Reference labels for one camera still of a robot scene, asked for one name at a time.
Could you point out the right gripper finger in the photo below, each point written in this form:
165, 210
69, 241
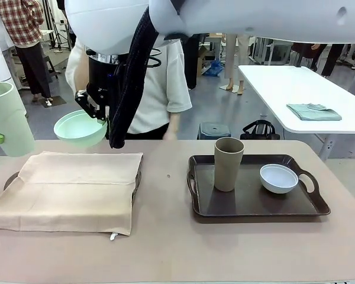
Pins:
103, 114
85, 102

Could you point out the white bowl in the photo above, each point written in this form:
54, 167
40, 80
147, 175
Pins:
279, 185

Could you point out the blue plastic bag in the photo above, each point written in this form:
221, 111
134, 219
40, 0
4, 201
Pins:
213, 68

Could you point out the person's left forearm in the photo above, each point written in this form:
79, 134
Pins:
174, 119

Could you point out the light green bowl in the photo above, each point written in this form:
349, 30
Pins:
77, 133

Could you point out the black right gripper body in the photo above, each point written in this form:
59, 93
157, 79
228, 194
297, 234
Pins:
102, 77

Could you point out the blue-grey plastic stool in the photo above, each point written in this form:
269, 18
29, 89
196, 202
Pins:
213, 130

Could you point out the black tripod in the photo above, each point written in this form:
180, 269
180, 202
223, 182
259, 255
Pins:
59, 38

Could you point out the beige plastic cup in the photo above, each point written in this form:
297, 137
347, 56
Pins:
227, 168

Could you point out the person's left hand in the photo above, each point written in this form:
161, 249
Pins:
172, 133

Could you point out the person in plaid shirt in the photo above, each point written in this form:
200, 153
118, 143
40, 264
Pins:
20, 17

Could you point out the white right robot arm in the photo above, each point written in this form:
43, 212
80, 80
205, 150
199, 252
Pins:
254, 17

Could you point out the black bag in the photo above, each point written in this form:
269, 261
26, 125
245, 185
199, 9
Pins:
260, 133

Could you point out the beige cloth mat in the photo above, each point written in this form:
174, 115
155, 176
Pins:
62, 195

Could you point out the person in dark red top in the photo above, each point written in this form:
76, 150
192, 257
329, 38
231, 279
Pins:
306, 51

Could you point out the light green cup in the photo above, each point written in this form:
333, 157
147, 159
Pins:
9, 118

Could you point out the person in white T-shirt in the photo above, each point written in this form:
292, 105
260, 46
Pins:
156, 88

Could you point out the grey background desk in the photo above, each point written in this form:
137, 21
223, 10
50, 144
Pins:
272, 47

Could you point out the person's right forearm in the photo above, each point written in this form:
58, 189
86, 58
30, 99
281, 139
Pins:
82, 80

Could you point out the cardboard box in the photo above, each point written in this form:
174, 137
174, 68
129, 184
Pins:
201, 63

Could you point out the folded grey-green cloth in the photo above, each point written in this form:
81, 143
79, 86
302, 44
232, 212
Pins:
313, 114

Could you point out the beige mannequin legs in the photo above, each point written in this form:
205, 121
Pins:
232, 59

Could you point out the white table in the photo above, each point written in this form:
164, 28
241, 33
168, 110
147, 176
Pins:
298, 88

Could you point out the person in dark clothes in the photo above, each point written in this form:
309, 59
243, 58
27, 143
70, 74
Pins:
332, 59

